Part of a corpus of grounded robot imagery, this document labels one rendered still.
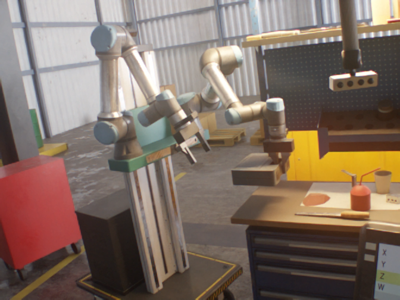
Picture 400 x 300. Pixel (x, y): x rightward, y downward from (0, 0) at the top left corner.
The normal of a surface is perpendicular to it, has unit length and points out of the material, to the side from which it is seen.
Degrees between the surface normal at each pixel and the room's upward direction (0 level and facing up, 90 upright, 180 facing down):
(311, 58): 90
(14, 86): 90
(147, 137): 90
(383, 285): 71
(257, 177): 90
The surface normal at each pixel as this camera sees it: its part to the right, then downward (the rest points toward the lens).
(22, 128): 0.91, -0.04
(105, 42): -0.23, 0.12
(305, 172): -0.39, 0.26
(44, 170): 0.73, 0.05
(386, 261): -0.62, -0.07
